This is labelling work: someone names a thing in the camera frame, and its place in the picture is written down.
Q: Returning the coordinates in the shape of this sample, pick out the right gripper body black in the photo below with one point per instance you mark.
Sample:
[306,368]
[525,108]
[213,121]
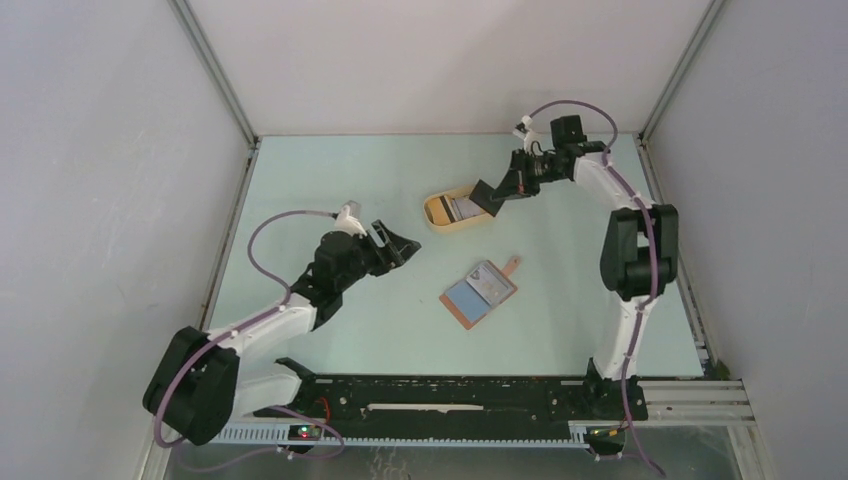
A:
[536,170]

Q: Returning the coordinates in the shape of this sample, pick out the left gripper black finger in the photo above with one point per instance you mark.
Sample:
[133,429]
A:
[383,238]
[401,251]

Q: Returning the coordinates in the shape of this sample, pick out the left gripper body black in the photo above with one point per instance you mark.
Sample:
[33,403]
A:
[364,262]

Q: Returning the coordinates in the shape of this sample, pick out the brown leather card holder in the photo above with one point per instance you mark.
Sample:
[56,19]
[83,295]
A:
[465,305]

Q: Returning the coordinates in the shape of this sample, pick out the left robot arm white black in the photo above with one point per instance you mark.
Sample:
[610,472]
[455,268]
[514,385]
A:
[206,378]

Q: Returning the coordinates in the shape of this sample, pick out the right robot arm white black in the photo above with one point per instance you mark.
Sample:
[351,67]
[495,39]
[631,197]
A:
[639,255]

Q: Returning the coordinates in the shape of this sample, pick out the stack of cards in tray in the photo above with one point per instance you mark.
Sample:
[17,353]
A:
[445,209]

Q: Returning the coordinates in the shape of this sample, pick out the cream oval tray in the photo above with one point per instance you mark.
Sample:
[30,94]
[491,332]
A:
[455,227]

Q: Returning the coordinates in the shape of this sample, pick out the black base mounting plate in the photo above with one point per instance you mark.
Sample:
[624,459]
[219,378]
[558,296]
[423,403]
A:
[457,426]

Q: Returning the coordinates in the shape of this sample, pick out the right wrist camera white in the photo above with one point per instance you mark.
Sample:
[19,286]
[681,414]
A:
[524,131]

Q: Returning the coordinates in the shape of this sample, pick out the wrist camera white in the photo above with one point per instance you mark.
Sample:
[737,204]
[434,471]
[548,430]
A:
[347,219]
[524,131]

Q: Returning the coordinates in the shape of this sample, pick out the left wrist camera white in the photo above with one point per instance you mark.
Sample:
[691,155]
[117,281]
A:
[347,219]

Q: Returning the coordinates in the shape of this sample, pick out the aluminium frame front rail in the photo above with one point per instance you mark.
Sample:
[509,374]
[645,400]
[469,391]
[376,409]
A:
[696,401]

